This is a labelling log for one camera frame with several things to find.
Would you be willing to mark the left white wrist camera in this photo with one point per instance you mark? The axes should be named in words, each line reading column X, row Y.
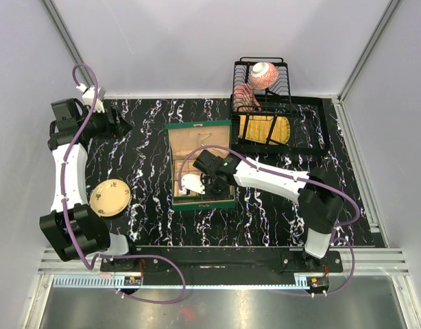
column 88, row 95

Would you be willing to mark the round wooden lid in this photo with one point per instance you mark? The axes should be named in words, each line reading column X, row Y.
column 110, row 197

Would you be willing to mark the red patterned bowl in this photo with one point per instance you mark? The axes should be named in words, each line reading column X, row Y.
column 263, row 75

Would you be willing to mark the black wire dish rack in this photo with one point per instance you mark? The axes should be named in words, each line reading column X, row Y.
column 309, row 131

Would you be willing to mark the large green jewelry box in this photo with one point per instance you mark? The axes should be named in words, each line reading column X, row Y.
column 198, row 147

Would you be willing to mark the pink patterned cup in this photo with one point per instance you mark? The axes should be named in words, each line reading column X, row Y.
column 243, row 99

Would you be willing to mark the yellow bamboo mat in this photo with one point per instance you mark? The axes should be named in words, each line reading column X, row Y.
column 262, row 129

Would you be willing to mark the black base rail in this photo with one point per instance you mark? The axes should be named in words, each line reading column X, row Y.
column 278, row 259

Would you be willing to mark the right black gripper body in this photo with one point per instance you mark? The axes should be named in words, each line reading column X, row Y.
column 214, row 190

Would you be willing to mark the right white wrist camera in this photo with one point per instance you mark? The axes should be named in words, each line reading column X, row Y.
column 191, row 184

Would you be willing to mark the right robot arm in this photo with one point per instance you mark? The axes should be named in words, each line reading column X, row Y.
column 318, row 206

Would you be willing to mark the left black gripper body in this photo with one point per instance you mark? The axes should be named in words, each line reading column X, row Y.
column 101, row 127

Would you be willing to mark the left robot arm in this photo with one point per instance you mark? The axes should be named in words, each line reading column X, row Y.
column 72, row 227

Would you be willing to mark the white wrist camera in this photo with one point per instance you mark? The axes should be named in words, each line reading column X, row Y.
column 191, row 184
column 88, row 95

